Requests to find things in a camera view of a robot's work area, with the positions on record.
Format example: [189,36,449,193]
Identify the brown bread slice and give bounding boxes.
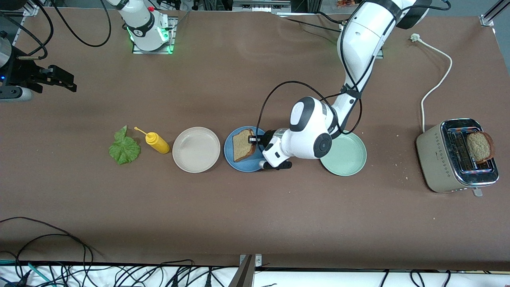
[466,131,496,164]
[232,128,257,163]

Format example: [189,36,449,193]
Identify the yellow mustard squeeze bottle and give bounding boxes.
[134,127,170,154]

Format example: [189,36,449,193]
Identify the green lettuce leaf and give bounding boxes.
[108,126,141,165]

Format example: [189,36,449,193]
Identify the blue round plate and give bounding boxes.
[224,126,268,173]

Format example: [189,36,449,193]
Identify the beige round plate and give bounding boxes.
[172,127,221,173]

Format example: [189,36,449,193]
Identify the mint green round plate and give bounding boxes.
[320,131,367,177]

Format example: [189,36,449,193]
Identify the white shelf below table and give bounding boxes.
[0,264,510,287]

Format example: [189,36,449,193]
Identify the beige chrome toaster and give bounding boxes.
[416,118,500,197]

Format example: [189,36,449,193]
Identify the aluminium corner profile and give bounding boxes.
[479,0,510,28]

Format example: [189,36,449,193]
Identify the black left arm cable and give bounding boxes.
[256,80,364,140]

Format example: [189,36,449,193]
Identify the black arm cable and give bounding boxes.
[256,80,364,140]
[0,0,113,56]

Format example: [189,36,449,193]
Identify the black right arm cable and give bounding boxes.
[0,0,113,56]

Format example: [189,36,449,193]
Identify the aluminium side rail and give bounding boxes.
[12,0,34,44]

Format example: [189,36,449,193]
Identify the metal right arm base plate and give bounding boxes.
[131,16,177,55]

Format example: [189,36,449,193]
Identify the black cable on table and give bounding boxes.
[275,11,345,34]

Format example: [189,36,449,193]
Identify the black looped floor cable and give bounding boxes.
[0,216,94,287]

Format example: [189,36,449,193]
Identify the aluminium frame bar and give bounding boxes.
[232,0,292,12]

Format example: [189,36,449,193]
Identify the metal table edge bracket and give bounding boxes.
[228,254,263,287]

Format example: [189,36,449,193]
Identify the teal cable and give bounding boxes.
[0,259,56,287]

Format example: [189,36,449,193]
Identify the white toaster power cord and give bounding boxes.
[410,34,453,133]

